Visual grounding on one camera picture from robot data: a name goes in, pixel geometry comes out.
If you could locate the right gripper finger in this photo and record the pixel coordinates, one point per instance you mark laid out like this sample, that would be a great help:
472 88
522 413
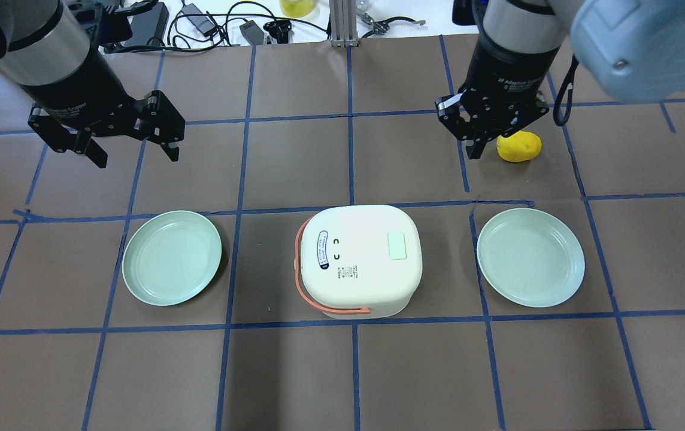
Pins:
475 148

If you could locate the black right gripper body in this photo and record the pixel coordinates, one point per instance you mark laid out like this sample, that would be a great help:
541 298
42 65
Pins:
509 73

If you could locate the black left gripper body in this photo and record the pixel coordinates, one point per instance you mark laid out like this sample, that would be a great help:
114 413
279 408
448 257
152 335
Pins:
76 84

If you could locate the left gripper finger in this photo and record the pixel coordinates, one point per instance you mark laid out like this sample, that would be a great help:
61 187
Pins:
170 146
96 154

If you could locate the white rice cooker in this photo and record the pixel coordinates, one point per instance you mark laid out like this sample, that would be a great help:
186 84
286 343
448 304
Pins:
358 262

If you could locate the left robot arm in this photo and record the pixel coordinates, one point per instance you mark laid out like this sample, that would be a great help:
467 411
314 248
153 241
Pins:
50 49

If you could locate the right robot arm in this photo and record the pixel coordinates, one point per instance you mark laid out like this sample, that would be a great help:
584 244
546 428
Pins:
635 51

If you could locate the yellow toy potato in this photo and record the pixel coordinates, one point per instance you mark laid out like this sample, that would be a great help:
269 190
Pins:
520 147

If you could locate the green plate far side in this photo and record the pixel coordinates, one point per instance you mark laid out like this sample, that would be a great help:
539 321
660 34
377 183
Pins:
171 258

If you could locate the green plate near potato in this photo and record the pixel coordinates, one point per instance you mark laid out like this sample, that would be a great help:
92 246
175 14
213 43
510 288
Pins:
531 257

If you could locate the black power adapter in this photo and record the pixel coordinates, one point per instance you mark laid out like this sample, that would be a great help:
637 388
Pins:
252 33

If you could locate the yellow cup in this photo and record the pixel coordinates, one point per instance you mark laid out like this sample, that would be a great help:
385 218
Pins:
297 8

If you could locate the aluminium frame post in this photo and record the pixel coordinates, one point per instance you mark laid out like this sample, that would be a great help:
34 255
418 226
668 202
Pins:
344 28

